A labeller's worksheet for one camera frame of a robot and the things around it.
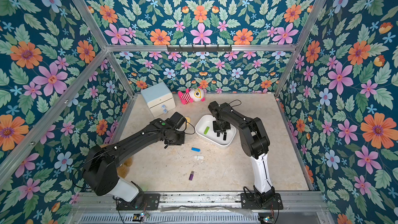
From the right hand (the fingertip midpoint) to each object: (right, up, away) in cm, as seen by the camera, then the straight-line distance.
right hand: (221, 129), depth 97 cm
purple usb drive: (-17, -23, -15) cm, 32 cm away
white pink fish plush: (-18, +24, +14) cm, 33 cm away
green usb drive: (-10, -1, +2) cm, 10 cm away
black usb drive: (+2, -4, -1) cm, 5 cm away
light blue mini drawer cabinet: (-40, +20, +1) cm, 45 cm away
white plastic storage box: (-12, +5, +2) cm, 13 cm away
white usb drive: (-14, -15, -8) cm, 22 cm away
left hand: (-21, -4, -13) cm, 25 cm away
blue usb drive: (-16, -11, -6) cm, 20 cm away
